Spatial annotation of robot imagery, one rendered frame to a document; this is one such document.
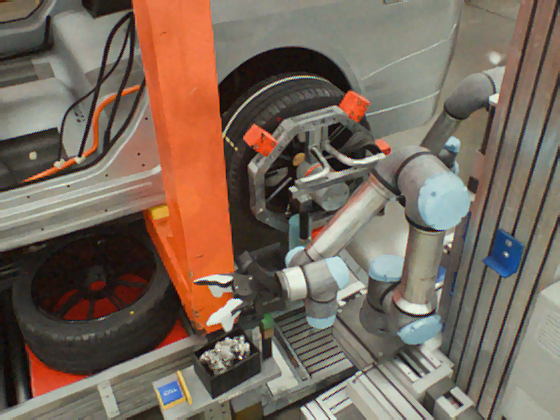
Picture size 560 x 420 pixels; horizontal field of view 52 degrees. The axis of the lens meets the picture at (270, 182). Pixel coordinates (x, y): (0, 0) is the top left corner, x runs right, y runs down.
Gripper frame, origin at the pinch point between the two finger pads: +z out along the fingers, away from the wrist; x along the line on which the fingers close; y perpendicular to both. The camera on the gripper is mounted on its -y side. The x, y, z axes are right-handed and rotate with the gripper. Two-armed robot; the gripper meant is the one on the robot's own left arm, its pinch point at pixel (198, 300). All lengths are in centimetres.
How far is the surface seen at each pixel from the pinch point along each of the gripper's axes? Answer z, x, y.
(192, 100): -11, 46, -30
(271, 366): -25, 43, 74
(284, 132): -48, 84, 3
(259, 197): -37, 85, 28
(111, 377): 31, 63, 77
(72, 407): 46, 61, 85
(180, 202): -3.6, 49.3, 2.7
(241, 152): -33, 91, 11
